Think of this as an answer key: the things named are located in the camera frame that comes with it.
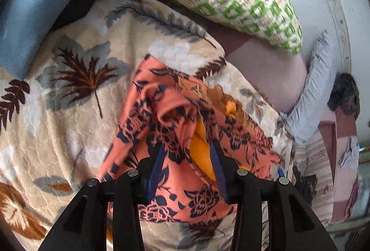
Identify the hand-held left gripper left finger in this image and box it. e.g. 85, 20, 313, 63
37, 141, 167, 251

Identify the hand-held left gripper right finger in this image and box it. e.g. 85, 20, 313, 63
210, 141, 339, 251

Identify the orange floral shirt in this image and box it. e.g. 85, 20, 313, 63
97, 55, 285, 224

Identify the striped floral bedsheet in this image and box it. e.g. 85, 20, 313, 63
292, 130, 336, 223

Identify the white crumpled cloth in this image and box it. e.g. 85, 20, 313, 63
339, 135, 360, 168

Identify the pink patchwork quilt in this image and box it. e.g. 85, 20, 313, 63
318, 108, 362, 223

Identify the grey folded cloth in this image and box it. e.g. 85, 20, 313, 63
279, 30, 337, 144

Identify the leaf print fleece blanket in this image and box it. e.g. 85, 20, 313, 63
0, 0, 295, 251

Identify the mauve bedsheet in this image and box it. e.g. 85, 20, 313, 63
208, 26, 308, 114

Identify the dark crumpled cloth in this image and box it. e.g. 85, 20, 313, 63
328, 73, 360, 117

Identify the blue cloth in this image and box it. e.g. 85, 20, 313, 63
0, 0, 128, 80

